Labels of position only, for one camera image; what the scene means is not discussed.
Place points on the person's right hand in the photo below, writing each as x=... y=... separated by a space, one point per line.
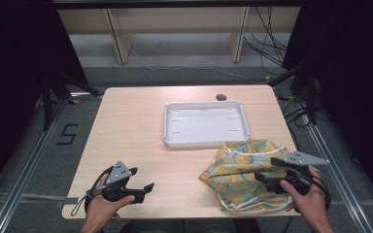
x=309 y=207

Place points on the grey floor tape strip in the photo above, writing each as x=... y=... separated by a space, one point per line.
x=29 y=196

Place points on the light wooden desk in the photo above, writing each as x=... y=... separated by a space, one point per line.
x=123 y=35

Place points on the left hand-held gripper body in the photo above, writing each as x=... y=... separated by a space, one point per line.
x=118 y=173

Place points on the floral yellow green cloth bag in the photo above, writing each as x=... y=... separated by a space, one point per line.
x=236 y=171

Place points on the person's left hand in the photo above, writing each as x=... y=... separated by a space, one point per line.
x=100 y=210

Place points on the aluminium floor rail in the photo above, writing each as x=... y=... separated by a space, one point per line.
x=29 y=165
x=336 y=174

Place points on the dark round table grommet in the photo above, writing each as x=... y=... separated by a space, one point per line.
x=220 y=97

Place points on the white plastic tray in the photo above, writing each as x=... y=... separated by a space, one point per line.
x=204 y=126

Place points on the black curtain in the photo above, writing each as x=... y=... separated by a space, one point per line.
x=16 y=81
x=356 y=81

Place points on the black tape floor mark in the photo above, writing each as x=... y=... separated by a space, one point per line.
x=67 y=134

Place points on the black metal stand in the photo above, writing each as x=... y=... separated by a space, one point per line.
x=310 y=97
x=48 y=103

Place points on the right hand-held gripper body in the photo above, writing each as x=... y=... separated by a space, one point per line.
x=304 y=159

